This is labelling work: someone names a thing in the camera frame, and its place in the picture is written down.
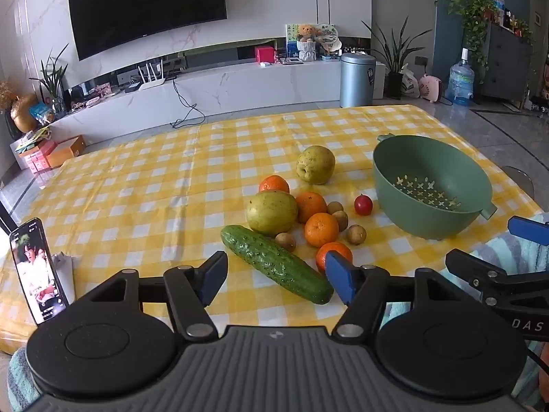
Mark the teal striped blanket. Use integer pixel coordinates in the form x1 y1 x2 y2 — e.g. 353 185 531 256
469 212 549 275

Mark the black television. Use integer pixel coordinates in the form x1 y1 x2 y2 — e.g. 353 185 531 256
67 0 228 61

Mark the plant in glass vase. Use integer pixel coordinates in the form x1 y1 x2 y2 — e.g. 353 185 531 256
29 44 70 118

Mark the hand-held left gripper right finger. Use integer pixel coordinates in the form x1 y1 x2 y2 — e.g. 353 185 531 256
325 250 472 342

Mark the grey drawer cabinet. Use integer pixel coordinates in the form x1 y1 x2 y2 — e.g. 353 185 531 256
480 21 535 101

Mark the black cable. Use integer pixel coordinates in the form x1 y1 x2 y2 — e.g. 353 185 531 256
172 78 207 128

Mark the smartphone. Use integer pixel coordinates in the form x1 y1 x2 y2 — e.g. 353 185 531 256
9 218 70 326

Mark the gold ornament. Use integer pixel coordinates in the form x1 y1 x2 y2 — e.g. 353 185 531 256
9 93 39 134

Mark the yellow-green pear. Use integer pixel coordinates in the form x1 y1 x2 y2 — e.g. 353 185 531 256
296 145 336 185

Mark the white router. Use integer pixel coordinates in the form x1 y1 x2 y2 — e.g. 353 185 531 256
138 58 167 91

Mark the hanging vine plant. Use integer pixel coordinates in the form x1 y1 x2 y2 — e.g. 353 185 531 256
448 0 498 82

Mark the white marble television console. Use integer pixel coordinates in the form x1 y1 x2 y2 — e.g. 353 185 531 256
43 58 387 138

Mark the stack of pink boxes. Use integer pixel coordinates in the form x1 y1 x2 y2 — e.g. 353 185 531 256
19 139 56 174

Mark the orange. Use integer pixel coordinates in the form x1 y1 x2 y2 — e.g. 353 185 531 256
304 212 340 248
258 174 291 195
316 241 353 273
295 191 328 224

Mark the silver trash can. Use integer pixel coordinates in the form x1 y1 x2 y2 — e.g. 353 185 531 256
340 51 377 108

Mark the orange box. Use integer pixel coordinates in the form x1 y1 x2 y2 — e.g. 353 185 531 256
45 135 86 169

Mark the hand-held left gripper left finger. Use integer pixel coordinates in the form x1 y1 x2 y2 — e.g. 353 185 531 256
75 250 229 342

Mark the pink heater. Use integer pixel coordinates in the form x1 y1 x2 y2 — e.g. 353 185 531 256
418 74 444 103

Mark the yellow checkered tablecloth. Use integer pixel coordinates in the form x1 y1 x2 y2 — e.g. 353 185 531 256
0 105 545 353

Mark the white phone stand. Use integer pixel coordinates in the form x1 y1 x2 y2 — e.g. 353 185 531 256
51 252 76 305

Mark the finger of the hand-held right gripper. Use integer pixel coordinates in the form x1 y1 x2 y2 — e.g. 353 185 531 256
507 216 549 248
445 248 549 308

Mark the blue water bottle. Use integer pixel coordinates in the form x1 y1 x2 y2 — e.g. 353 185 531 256
445 48 475 106

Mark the green cucumber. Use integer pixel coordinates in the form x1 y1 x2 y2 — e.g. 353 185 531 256
220 225 334 305

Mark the round printed fan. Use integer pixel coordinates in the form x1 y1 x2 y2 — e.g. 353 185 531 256
315 23 342 52

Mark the white plastic bag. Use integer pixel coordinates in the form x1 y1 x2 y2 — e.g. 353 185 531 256
400 64 421 99

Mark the potted plant in black pot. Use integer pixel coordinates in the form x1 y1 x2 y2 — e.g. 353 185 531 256
362 16 433 99

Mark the red-green apple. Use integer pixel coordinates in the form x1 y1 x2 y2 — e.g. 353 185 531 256
246 191 299 237

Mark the transparent chair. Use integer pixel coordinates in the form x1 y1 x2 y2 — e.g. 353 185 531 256
500 165 535 198

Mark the green picture card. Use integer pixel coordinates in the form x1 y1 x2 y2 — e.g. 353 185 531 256
286 23 309 54

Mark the green colander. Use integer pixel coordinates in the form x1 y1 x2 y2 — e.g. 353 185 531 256
372 133 498 241

